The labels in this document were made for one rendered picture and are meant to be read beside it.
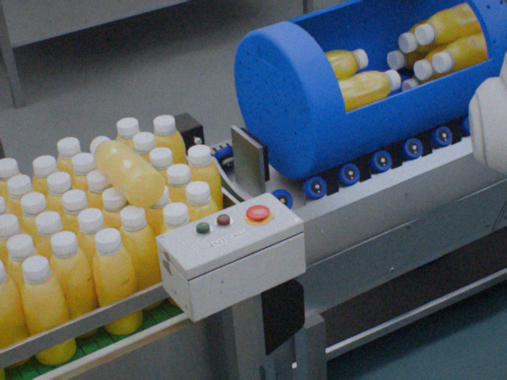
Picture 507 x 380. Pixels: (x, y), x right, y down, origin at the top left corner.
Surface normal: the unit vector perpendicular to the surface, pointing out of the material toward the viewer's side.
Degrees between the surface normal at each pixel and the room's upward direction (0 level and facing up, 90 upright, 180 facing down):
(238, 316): 90
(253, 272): 90
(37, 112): 0
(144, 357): 90
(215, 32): 0
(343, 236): 70
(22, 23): 0
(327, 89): 58
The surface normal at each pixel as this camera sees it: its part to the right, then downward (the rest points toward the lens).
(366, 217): 0.47, 0.14
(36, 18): -0.07, -0.83
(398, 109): 0.52, 0.48
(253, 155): -0.85, 0.33
